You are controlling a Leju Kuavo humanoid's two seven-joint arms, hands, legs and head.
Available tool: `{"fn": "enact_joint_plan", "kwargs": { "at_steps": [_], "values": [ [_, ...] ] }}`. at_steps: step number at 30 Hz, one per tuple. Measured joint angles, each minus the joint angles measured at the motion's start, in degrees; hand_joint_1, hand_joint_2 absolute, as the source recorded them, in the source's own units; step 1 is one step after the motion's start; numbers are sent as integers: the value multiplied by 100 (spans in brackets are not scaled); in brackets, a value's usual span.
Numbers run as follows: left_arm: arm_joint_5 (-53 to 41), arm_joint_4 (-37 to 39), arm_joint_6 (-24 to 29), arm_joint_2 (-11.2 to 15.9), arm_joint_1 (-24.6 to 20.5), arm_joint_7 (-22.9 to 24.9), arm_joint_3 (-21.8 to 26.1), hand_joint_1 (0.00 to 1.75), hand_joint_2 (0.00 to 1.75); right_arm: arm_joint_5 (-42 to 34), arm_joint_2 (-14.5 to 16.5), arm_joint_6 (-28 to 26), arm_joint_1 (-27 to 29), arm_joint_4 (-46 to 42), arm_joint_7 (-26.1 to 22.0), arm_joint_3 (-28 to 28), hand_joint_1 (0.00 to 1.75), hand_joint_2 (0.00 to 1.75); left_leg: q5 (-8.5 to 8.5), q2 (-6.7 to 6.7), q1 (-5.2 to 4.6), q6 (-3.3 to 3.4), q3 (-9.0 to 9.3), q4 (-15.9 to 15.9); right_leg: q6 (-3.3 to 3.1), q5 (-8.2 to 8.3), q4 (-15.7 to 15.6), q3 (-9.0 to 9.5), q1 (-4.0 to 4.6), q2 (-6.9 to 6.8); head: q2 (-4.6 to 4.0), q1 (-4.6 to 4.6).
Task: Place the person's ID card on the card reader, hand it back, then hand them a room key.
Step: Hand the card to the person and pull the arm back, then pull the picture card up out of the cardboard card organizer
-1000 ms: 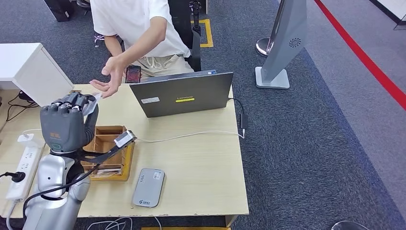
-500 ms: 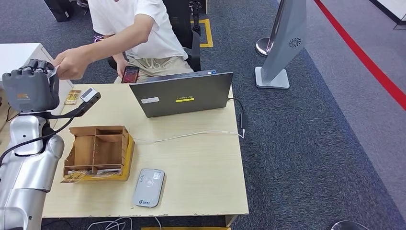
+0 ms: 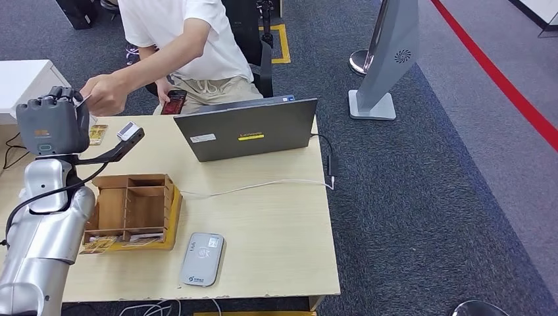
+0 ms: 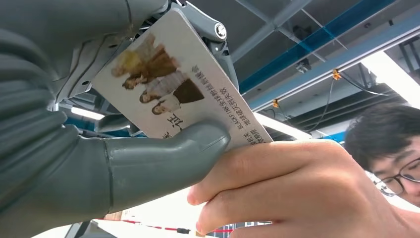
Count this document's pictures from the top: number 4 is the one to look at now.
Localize white photo ID card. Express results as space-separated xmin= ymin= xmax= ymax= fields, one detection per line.
xmin=91 ymin=8 xmax=273 ymax=152

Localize blue ceiling beam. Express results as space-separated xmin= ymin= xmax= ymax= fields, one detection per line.
xmin=239 ymin=0 xmax=399 ymax=94

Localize person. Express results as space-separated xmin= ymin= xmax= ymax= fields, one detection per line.
xmin=187 ymin=103 xmax=420 ymax=238

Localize black ceiling cable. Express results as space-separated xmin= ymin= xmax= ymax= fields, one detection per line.
xmin=272 ymin=69 xmax=391 ymax=132

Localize person's glasses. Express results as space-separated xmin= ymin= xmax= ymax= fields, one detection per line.
xmin=374 ymin=157 xmax=420 ymax=198

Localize ceiling strip light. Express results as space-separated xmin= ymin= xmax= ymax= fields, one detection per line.
xmin=254 ymin=112 xmax=313 ymax=140
xmin=71 ymin=107 xmax=105 ymax=121

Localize bright window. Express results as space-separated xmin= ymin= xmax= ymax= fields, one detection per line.
xmin=361 ymin=51 xmax=420 ymax=109

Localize grey ceiling pipe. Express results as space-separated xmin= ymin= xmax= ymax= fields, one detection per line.
xmin=231 ymin=0 xmax=313 ymax=63

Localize grey-blue ceiling beam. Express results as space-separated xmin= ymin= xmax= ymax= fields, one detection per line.
xmin=248 ymin=13 xmax=420 ymax=113

